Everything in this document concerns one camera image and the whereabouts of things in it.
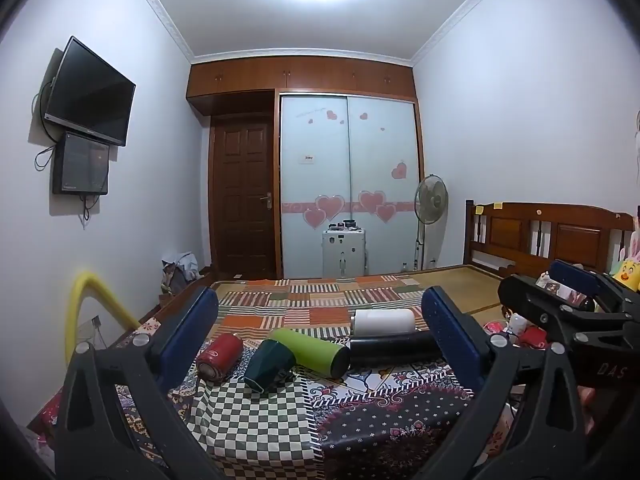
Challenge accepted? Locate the light green tumbler cup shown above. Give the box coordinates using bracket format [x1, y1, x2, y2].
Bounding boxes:
[268, 328, 351, 377]

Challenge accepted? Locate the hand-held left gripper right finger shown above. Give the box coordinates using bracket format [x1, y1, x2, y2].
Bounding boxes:
[420, 286, 590, 480]

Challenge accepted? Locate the red packet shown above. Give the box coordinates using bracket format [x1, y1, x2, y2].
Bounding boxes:
[517, 326, 551, 350]

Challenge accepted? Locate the woven straw bed mat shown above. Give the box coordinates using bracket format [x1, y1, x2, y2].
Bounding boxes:
[410, 266, 507, 332]

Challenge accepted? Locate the black cylinder cup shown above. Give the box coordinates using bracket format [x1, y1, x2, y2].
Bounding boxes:
[348, 336, 444, 372]

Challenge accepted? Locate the wooden bed headboard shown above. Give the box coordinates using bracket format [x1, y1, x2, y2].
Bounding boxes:
[464, 200, 637, 279]

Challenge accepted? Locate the pile of clothes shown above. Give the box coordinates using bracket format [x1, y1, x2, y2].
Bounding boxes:
[160, 251, 202, 295]

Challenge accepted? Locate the dark floral blanket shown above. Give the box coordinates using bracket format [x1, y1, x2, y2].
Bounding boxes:
[300, 360, 511, 480]

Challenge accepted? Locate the striped patchwork blanket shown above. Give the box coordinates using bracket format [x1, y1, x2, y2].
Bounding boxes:
[210, 275, 437, 348]

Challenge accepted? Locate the brown wooden door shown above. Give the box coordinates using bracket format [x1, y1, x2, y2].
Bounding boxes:
[209, 114, 277, 281]

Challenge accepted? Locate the wooden wardrobe with heart stickers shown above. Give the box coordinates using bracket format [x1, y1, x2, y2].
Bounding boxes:
[186, 56, 426, 279]

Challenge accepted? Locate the yellow foam tube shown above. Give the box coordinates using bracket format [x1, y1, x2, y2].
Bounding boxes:
[65, 272, 141, 367]

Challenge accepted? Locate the standing pedestal fan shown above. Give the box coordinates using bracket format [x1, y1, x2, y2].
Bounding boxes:
[413, 175, 449, 272]

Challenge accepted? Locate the wall-mounted black television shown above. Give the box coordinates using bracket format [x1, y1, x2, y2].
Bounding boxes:
[44, 36, 137, 148]

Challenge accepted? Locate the yellow plush toy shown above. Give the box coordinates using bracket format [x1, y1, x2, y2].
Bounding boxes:
[612, 232, 640, 292]

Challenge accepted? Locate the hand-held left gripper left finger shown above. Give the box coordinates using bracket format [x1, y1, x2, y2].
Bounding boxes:
[52, 286, 226, 480]

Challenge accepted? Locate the green white checkered cloth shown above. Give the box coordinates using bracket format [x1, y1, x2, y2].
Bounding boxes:
[189, 367, 328, 463]

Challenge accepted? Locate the person's right hand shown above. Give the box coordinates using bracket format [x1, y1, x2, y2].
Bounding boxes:
[575, 385, 599, 437]

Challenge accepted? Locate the red can-shaped cup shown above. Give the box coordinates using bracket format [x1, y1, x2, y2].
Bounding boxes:
[196, 332, 244, 382]

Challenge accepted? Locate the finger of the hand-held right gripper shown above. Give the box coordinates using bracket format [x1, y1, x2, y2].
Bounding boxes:
[572, 324, 640, 356]
[497, 259, 640, 333]

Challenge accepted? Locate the small white cabinet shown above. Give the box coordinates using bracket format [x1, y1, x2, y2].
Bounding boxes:
[322, 228, 367, 278]

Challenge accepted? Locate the dark green cup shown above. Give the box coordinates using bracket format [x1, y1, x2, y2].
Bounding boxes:
[243, 339, 297, 393]

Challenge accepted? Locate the wooden bed footboard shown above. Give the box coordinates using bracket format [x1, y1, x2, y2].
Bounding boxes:
[112, 280, 217, 348]

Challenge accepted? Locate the black television cable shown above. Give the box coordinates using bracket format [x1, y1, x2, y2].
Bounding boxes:
[32, 77, 59, 171]

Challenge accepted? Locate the white cylinder cup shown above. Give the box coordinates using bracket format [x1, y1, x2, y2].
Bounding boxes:
[351, 308, 417, 337]

